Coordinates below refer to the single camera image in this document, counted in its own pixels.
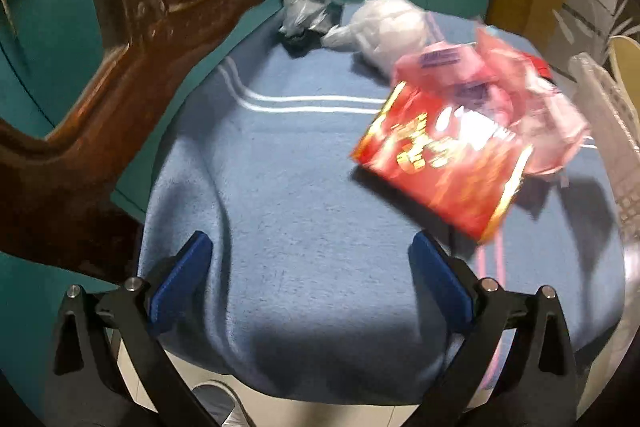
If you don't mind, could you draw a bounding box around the blue striped towel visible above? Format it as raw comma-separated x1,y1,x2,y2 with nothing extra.
137,9,628,408

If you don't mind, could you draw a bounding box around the dark grey plastic bag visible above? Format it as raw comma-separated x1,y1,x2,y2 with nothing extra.
277,0,346,55

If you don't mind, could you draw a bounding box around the white plastic bag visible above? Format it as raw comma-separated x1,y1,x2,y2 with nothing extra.
320,0,433,75

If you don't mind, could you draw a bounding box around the carved wooden chair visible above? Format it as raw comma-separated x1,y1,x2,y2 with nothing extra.
0,0,303,288

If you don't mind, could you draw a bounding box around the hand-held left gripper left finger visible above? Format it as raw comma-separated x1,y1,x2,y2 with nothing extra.
44,230,216,427

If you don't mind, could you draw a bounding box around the person's grey shoe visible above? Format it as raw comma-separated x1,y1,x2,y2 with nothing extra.
192,379,253,427

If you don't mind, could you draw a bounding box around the red snack packet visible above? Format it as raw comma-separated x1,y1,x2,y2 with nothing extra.
350,79,535,245

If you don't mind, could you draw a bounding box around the clear plastic bin liner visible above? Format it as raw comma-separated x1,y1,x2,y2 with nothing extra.
570,34,640,108

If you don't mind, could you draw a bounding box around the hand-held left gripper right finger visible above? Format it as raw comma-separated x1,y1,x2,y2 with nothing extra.
409,229,583,427

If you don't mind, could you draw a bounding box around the small red wrapper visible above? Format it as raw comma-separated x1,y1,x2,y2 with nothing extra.
530,57,553,81

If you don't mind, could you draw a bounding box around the crumpled pink plastic bag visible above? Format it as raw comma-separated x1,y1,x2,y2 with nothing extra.
475,27,591,180

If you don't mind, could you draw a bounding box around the white plastic mesh basket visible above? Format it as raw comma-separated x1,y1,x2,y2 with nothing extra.
567,34,640,253

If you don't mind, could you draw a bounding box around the pink plastic bag purple label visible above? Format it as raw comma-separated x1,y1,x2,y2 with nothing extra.
392,42,501,108

